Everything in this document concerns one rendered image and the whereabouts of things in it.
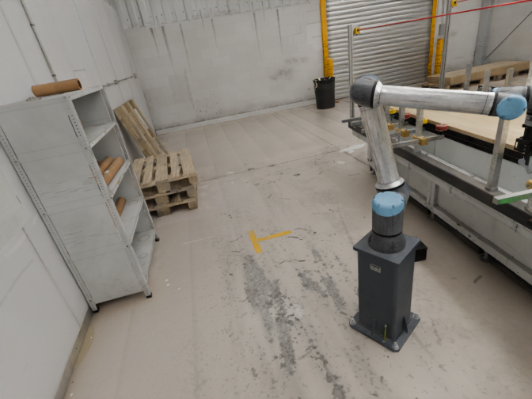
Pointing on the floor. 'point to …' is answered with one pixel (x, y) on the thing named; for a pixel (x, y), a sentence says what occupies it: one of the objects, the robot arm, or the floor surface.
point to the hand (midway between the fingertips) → (531, 171)
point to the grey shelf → (82, 189)
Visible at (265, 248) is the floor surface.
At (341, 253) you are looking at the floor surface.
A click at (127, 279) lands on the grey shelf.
